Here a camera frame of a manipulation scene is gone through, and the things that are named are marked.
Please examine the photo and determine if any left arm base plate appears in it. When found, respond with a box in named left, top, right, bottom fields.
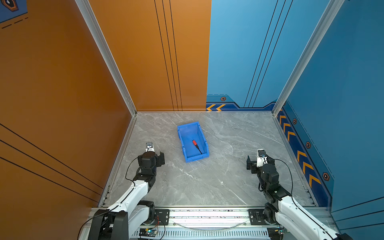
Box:
left=143, top=208, right=170, bottom=226

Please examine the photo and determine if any green circuit board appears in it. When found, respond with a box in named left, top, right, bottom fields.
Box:
left=139, top=229, right=158, bottom=238

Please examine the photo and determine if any aluminium corner post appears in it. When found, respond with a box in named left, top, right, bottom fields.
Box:
left=75, top=0, right=137, bottom=117
left=272, top=0, right=345, bottom=117

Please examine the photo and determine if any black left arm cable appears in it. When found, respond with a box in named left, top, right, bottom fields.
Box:
left=77, top=156, right=139, bottom=240

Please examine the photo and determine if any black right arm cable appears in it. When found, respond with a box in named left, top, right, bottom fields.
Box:
left=266, top=158, right=340, bottom=238

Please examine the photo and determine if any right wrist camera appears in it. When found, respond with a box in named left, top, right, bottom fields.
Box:
left=257, top=150, right=268, bottom=168

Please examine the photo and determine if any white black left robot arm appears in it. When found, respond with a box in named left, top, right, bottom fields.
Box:
left=88, top=151, right=165, bottom=240

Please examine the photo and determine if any aluminium front rail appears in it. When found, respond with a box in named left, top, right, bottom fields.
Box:
left=80, top=206, right=343, bottom=240

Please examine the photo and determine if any blue plastic bin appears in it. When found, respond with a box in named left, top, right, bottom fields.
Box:
left=178, top=122, right=210, bottom=163

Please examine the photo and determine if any aluminium corner post left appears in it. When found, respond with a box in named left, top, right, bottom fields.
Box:
left=75, top=0, right=137, bottom=117

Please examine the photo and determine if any aluminium corner post right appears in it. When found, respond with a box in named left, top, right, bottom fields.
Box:
left=272, top=0, right=345, bottom=117

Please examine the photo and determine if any red handled screwdriver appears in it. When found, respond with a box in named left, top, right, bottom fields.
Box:
left=193, top=140, right=203, bottom=155

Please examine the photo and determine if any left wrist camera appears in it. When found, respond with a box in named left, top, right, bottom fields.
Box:
left=146, top=142, right=155, bottom=152

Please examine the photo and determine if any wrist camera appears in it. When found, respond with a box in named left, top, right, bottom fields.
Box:
left=146, top=142, right=155, bottom=152
left=257, top=150, right=268, bottom=168

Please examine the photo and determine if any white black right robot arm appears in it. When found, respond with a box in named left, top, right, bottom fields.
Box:
left=246, top=150, right=352, bottom=240

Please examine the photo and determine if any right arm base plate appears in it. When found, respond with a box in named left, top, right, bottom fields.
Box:
left=248, top=209, right=268, bottom=226

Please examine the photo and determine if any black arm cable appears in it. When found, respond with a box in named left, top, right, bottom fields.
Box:
left=266, top=158, right=340, bottom=238
left=77, top=156, right=139, bottom=240

